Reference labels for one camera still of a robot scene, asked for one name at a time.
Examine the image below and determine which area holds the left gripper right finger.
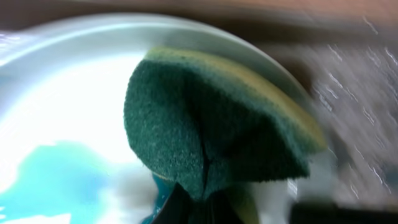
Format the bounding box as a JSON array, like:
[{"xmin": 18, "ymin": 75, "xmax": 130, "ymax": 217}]
[{"xmin": 203, "ymin": 192, "xmax": 243, "ymax": 224}]

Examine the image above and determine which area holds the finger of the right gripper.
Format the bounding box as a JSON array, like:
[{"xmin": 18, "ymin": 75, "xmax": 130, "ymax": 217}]
[{"xmin": 289, "ymin": 203, "xmax": 397, "ymax": 224}]

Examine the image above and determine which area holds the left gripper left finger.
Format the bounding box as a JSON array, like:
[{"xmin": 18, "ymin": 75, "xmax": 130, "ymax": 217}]
[{"xmin": 151, "ymin": 184, "xmax": 202, "ymax": 224}]

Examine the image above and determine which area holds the green yellow sponge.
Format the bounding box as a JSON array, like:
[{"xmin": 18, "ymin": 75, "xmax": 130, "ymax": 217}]
[{"xmin": 123, "ymin": 46, "xmax": 328, "ymax": 224}]

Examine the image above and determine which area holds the white plate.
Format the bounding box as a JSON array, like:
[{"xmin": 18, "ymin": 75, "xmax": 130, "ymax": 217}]
[{"xmin": 1, "ymin": 14, "xmax": 335, "ymax": 223}]

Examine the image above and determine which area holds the dark grey serving tray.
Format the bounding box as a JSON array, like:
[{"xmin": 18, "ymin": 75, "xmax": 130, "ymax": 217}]
[{"xmin": 1, "ymin": 1, "xmax": 397, "ymax": 208}]

